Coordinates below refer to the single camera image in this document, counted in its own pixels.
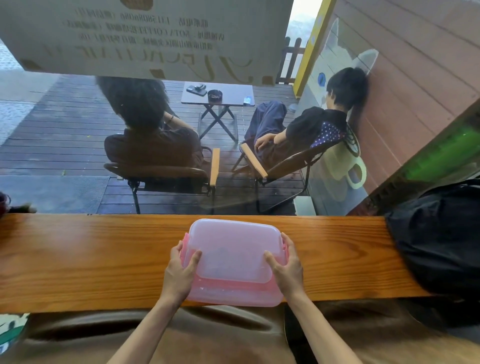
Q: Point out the white printed window sign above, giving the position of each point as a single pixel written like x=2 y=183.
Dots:
x=150 y=37

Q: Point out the brown leather seat cushion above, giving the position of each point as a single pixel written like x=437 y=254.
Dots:
x=393 y=330
x=112 y=330

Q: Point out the person's left hand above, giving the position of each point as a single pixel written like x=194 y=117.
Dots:
x=176 y=281

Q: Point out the white cat window decal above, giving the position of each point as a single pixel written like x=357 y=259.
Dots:
x=337 y=56

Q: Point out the black ashtray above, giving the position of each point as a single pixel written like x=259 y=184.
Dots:
x=215 y=96

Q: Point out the translucent pink box lid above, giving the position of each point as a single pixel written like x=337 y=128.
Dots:
x=232 y=247

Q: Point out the black phone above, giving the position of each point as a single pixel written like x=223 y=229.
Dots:
x=195 y=90

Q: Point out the dark wooden fence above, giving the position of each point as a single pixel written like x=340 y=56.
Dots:
x=290 y=60

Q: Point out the person's left forearm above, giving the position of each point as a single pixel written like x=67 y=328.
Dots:
x=144 y=332

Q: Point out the yellow post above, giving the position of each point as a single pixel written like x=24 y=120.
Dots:
x=311 y=48

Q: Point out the person's right hand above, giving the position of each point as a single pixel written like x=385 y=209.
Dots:
x=290 y=279

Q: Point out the pink plastic storage box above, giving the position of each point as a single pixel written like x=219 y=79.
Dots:
x=232 y=292

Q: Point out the person's right thumb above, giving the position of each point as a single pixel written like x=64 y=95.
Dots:
x=273 y=262

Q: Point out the pale yellow cup decal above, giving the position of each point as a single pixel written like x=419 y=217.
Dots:
x=337 y=168

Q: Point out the person's right forearm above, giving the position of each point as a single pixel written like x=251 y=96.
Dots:
x=318 y=330

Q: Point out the small blue packet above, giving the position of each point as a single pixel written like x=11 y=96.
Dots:
x=247 y=101

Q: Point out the green patterned paper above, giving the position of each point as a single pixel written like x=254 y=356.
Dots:
x=11 y=328

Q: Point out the grey folding table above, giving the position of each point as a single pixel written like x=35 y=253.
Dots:
x=228 y=92

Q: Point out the white block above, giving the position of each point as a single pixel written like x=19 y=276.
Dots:
x=304 y=206

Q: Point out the person's left thumb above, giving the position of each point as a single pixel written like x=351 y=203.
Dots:
x=192 y=263

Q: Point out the small dark object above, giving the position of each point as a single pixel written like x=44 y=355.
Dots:
x=18 y=208

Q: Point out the brown folding armchair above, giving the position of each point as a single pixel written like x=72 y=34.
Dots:
x=285 y=165
x=168 y=176

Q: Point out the grey door mat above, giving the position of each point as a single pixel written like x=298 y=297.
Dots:
x=52 y=195

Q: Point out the black bag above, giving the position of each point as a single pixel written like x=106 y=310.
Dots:
x=438 y=240

